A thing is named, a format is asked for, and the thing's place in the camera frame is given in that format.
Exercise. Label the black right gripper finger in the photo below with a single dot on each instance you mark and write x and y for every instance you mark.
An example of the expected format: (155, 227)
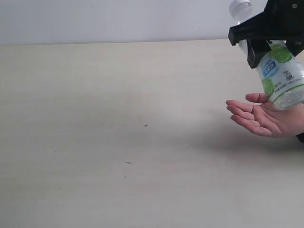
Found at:
(256, 50)

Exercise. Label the lime label clear bottle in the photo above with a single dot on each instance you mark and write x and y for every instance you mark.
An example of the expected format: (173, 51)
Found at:
(281, 74)

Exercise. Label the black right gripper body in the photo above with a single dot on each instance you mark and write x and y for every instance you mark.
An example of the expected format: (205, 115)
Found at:
(281, 20)

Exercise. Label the person's open hand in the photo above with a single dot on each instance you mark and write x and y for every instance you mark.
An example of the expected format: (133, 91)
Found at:
(261, 118)

